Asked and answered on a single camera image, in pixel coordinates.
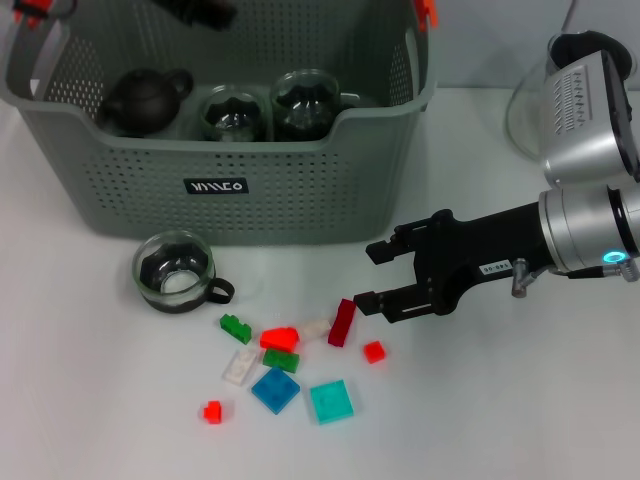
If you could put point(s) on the black clay teapot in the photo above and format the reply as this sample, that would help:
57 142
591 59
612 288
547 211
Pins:
140 102

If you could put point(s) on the blue square brick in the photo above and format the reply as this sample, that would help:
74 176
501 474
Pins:
275 390

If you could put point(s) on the small red brick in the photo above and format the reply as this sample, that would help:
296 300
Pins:
374 352
212 411

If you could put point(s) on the dark red long brick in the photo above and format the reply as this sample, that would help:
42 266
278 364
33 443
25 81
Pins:
340 325

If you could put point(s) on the white flat plate brick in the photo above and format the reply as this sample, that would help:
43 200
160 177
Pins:
240 369

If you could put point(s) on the white thick brick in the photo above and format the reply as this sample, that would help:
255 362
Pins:
315 329

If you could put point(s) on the green rectangular brick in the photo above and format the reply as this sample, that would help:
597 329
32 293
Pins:
282 360

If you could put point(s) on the green stepped brick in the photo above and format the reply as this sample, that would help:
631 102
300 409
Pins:
235 327

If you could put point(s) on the bright red sloped brick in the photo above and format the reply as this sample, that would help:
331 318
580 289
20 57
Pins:
277 339

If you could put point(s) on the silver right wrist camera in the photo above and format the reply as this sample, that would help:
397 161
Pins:
585 125

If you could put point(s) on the teal square brick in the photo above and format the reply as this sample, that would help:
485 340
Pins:
331 402

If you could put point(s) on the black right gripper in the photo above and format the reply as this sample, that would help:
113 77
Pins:
475 245

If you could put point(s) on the grey perforated storage basket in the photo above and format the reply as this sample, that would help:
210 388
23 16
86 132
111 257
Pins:
300 200

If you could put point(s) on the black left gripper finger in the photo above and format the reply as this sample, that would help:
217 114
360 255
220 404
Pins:
200 12

